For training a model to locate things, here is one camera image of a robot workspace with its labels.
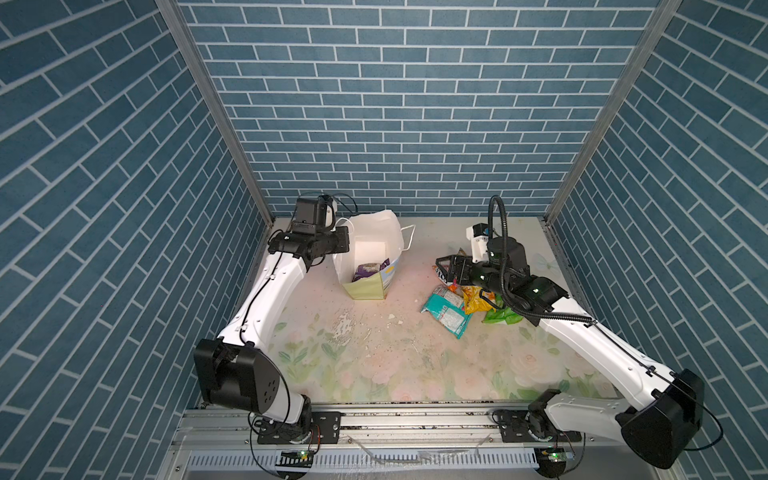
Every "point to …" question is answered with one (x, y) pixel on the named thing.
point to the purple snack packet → (366, 269)
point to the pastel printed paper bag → (376, 238)
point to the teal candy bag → (448, 307)
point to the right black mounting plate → (514, 429)
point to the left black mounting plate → (324, 428)
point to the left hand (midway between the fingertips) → (346, 235)
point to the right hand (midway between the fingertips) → (443, 258)
